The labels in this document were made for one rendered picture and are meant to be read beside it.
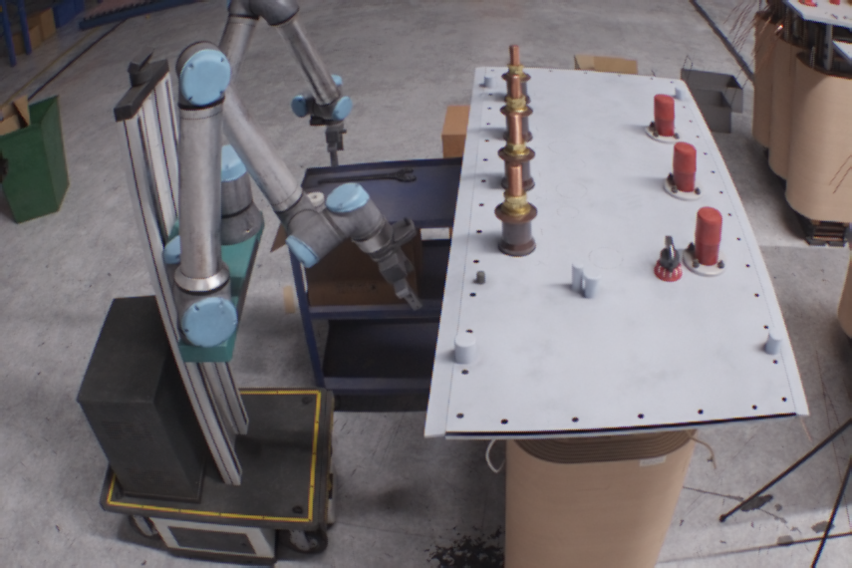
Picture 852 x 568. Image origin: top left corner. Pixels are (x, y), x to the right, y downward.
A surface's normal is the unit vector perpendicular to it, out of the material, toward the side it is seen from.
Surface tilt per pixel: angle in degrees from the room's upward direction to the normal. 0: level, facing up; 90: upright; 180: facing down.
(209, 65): 83
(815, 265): 0
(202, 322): 95
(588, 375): 0
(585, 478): 90
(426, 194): 0
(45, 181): 94
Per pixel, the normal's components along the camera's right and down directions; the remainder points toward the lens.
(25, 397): -0.07, -0.79
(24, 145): 0.22, 0.64
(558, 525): -0.14, 0.61
